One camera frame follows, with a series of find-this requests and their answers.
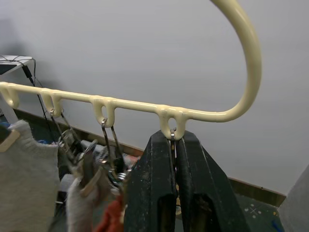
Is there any white desk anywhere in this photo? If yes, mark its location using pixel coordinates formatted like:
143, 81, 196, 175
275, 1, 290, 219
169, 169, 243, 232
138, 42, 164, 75
0, 55, 34, 124

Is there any red sock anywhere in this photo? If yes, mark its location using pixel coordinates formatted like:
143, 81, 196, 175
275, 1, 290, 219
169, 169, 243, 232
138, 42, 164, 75
93, 194, 127, 232

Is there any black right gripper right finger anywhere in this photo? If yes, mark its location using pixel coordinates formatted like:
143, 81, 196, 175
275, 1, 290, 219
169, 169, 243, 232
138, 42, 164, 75
176, 130, 252, 232

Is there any black desk power cable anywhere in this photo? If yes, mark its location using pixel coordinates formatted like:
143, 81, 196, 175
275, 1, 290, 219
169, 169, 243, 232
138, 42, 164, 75
21, 58, 56, 136

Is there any cream clip hanger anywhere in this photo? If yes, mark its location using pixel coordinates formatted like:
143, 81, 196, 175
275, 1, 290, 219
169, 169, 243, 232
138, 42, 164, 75
0, 0, 263, 141

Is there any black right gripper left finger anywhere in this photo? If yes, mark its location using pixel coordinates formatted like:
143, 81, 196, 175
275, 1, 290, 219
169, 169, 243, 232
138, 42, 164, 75
123, 130, 179, 232

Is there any grey sock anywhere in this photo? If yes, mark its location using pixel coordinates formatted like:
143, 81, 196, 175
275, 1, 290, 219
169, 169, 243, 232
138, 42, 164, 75
0, 120, 60, 232
66, 166, 112, 232

